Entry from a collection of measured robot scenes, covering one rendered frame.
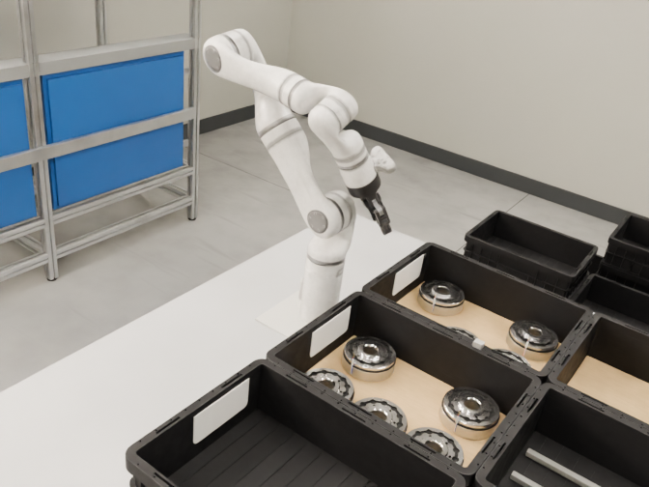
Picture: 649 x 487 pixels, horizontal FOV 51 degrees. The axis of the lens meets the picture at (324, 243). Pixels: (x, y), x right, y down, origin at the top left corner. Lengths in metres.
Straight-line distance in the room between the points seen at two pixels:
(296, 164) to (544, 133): 3.05
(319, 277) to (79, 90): 1.60
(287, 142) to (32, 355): 1.54
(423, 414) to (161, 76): 2.23
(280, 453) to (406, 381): 0.31
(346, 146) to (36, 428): 0.80
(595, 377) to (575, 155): 2.98
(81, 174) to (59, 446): 1.80
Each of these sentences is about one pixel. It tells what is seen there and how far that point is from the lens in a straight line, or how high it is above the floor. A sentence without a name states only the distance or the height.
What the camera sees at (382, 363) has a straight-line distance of 1.32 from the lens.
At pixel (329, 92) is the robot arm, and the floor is 1.28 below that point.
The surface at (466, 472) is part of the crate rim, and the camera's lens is 1.06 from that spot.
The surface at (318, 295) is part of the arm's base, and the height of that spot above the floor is 0.79.
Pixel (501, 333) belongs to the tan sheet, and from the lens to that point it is 1.54.
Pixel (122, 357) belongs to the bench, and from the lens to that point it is 1.55.
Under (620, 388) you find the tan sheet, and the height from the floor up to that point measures 0.83.
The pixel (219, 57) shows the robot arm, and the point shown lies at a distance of 1.53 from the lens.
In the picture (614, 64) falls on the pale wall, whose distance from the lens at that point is 4.23.
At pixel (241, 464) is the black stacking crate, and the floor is 0.83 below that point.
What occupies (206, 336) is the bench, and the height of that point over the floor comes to 0.70.
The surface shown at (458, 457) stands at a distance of 1.17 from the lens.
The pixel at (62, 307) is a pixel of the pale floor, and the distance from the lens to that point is 2.96.
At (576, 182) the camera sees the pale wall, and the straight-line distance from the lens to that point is 4.42.
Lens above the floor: 1.67
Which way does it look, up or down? 29 degrees down
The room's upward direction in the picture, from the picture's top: 7 degrees clockwise
